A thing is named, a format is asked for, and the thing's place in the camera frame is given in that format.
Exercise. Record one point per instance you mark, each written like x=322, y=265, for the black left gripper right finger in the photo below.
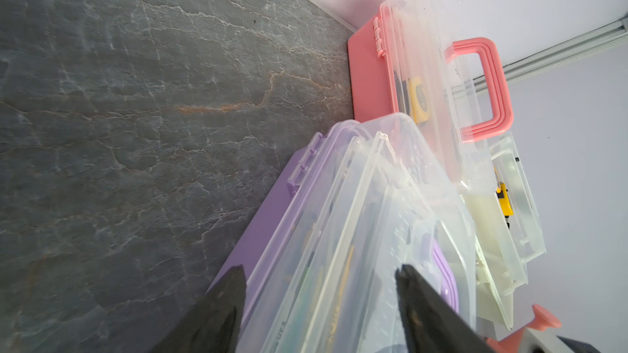
x=429, y=323

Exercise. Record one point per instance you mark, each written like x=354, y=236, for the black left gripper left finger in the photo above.
x=213, y=324

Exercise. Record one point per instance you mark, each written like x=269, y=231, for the purple toolbox clear lid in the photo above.
x=348, y=210

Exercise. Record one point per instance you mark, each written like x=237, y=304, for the pink toolbox clear lid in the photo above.
x=406, y=59

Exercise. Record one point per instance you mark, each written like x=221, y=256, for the pink watering can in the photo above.
x=542, y=320

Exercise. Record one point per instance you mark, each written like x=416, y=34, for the white toolbox clear lid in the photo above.
x=504, y=247

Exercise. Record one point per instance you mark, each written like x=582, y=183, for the yellow tape measure in pink box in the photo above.
x=419, y=109

